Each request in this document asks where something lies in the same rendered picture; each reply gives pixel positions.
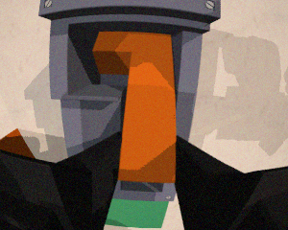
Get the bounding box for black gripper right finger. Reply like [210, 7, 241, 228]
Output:
[175, 134, 288, 230]

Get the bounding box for orange l-shaped part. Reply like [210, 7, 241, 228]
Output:
[91, 31, 176, 184]

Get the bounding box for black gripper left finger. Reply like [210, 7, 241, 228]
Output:
[0, 131, 122, 230]

